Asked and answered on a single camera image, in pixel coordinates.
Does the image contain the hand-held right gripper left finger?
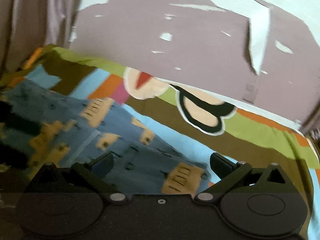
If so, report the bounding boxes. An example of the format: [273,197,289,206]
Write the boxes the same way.
[26,151,131,203]

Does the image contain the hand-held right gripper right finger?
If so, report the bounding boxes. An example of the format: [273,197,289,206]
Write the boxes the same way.
[194,152,299,203]

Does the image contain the blue car-print pants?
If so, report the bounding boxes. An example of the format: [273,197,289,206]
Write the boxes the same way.
[0,80,213,196]

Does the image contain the colourful printed bed sheet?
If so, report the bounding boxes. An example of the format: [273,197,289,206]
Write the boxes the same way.
[0,44,320,240]

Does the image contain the pink satin curtain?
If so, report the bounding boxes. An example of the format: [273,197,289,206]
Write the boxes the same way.
[0,0,87,79]
[300,114,320,141]

